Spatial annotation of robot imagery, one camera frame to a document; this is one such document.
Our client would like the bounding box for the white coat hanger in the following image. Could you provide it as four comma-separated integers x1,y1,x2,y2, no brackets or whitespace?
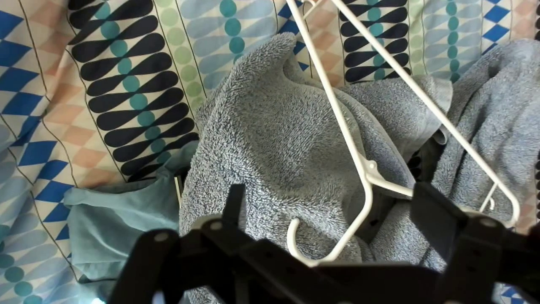
282,0,524,269

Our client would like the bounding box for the grey-blue terry towel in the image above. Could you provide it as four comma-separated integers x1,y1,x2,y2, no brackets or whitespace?
178,30,540,304

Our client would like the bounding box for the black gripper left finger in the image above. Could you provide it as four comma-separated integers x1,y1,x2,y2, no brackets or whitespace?
105,182,340,304

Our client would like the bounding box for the teal cloth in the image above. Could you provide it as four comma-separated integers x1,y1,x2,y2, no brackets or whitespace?
61,139,200,300

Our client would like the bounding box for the blue patterned bedsheet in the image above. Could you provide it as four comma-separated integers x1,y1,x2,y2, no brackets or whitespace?
0,0,540,304

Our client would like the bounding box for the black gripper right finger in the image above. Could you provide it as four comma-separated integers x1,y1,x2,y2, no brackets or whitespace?
336,180,540,304

